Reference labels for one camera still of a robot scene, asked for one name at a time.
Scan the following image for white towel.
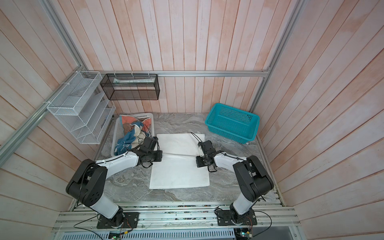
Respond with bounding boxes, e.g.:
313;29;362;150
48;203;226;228
149;133;210;190

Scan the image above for white laundry basket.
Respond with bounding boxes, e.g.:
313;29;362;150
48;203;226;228
111;113;155;157

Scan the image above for teal plastic basket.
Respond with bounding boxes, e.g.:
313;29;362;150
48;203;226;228
205;103;260;144

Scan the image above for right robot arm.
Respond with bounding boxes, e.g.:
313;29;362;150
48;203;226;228
196;141;275;221

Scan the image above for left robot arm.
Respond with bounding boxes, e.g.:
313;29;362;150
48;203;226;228
66;137;163;228

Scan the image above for blue patterned towel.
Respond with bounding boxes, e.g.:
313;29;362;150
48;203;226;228
114;121;147;156

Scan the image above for red orange towel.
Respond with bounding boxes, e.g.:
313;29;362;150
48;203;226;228
120;114;152;134

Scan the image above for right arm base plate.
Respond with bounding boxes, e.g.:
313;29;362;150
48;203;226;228
214;208;258;227

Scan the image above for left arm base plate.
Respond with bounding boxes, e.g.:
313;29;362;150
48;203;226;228
97;212;140;229

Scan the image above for black wire mesh basket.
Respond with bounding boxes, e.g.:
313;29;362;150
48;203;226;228
101;73;160;101

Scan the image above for white wire mesh shelf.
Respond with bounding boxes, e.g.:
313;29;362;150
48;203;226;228
48;71;116;145

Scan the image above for aluminium frame rail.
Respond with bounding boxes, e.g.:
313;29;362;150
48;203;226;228
82;70;270;78

